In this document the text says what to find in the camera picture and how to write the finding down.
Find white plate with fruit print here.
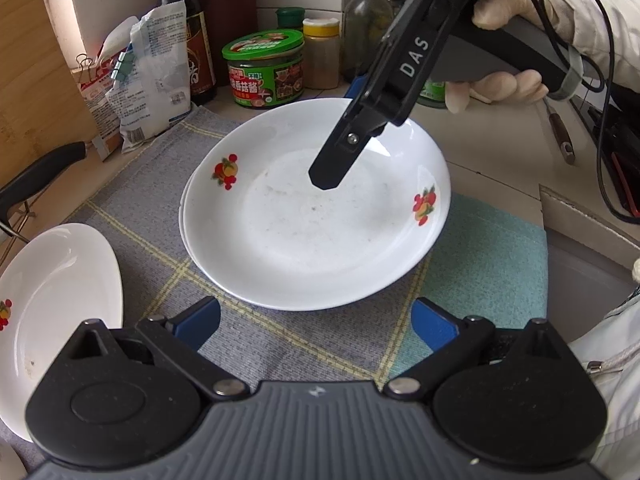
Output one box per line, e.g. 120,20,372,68
178,145,271,308
0,223,124,443
182,98,452,311

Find person's white jacket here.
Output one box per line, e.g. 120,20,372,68
570,255,640,480

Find checked grey teal dish mat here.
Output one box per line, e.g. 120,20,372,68
0,105,548,461

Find kitchen knife with black handle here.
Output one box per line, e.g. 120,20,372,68
0,141,87,217

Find person's right forearm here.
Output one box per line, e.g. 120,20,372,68
522,0,640,91

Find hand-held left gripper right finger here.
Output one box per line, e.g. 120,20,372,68
382,297,568,403

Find yellow lid spice jar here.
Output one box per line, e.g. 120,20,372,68
302,17,342,90

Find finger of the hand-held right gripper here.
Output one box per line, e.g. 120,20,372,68
308,104,387,192
345,74,373,111

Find red cap glass bottle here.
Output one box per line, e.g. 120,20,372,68
342,0,396,83

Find person's right hand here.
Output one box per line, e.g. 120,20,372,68
446,0,571,112

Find green lid sauce jar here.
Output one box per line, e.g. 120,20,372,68
222,29,306,110

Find brown handled metal tool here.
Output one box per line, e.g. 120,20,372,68
542,97,577,166

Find white bag with blue print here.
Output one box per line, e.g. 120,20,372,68
120,0,194,154

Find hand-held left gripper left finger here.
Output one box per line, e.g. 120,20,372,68
67,296,250,403

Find bag with red print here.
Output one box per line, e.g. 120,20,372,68
80,55,132,162

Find red and black pliers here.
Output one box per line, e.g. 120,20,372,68
570,95,640,217

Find dark soy sauce bottle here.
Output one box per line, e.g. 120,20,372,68
159,0,218,106

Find brown knife block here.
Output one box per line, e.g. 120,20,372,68
181,0,258,46

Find black cable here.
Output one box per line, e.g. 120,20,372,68
537,0,640,221

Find bamboo cutting board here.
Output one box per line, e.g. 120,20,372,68
0,0,98,196

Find steel wire rack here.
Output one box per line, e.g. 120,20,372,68
0,205,37,266

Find green cap jar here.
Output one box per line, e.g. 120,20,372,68
276,6,306,31

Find green label plastic bottle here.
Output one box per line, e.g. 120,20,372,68
417,80,447,109

